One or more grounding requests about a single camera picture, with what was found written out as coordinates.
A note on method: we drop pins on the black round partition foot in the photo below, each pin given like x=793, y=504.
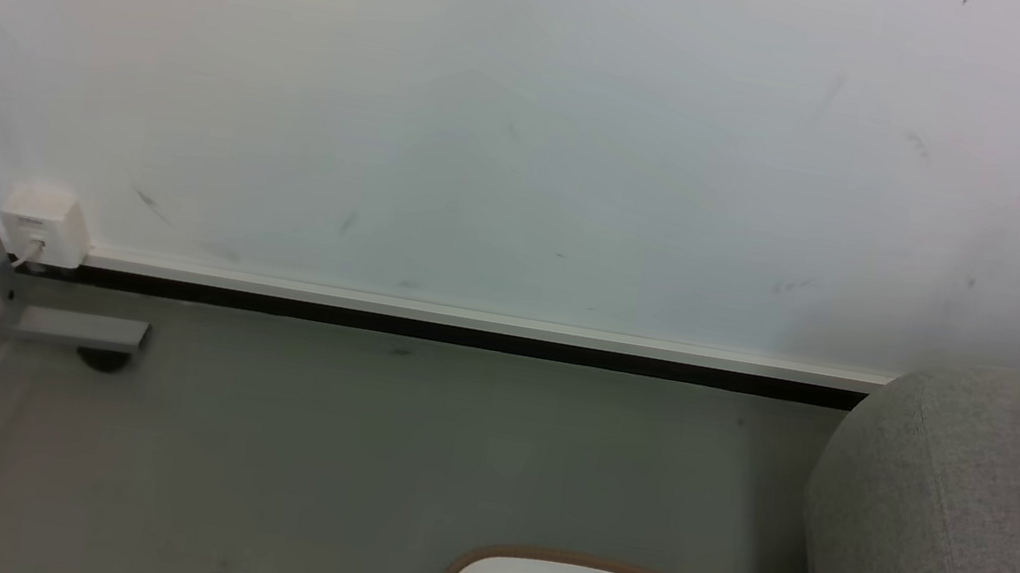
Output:
x=105, y=359

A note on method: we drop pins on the white and black baseboard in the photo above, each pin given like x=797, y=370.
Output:
x=464, y=325

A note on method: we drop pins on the grey metal partition frame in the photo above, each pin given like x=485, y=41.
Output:
x=79, y=328

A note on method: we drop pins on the white wall socket box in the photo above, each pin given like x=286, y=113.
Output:
x=49, y=223

